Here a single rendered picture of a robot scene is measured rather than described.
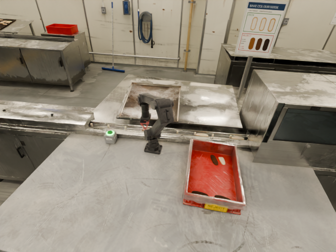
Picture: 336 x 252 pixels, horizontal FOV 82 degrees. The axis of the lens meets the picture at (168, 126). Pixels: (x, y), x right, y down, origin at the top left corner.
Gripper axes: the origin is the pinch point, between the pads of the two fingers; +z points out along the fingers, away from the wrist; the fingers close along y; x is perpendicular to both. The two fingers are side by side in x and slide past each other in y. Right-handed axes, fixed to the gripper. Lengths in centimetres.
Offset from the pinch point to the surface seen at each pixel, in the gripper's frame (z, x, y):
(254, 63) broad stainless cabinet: -8, 128, -167
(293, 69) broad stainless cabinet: -1, 186, -169
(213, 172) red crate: 11, 50, 33
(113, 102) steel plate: 5, -41, -47
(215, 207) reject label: 9, 48, 60
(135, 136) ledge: 5.4, -7.0, 6.8
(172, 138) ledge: 5.2, 21.1, 6.5
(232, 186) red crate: 12, 60, 43
